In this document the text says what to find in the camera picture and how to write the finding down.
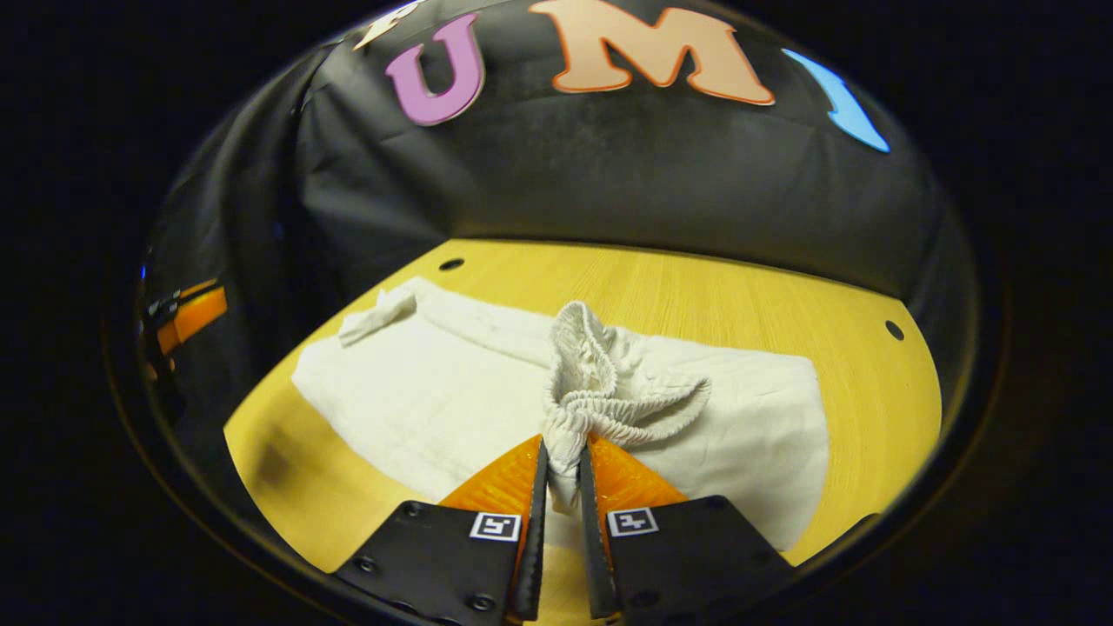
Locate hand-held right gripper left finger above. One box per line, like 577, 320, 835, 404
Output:
335, 435, 550, 623

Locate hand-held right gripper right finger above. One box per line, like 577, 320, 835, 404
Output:
578, 432, 794, 620

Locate white jeans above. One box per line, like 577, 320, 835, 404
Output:
291, 276, 831, 553

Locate black backdrop cloth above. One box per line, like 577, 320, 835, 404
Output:
139, 0, 983, 418

